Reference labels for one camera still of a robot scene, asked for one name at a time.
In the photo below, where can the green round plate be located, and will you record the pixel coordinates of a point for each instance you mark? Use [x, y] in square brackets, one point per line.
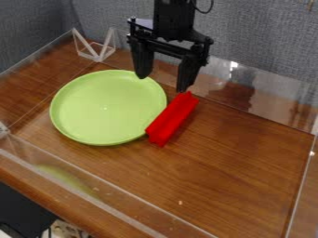
[106, 107]

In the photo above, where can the clear acrylic enclosure walls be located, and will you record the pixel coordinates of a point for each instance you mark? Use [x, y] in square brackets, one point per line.
[234, 177]

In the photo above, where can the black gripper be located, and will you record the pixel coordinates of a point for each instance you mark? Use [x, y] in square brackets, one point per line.
[168, 34]

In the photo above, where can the red cross-section block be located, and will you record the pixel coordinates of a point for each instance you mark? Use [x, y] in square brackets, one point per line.
[170, 118]

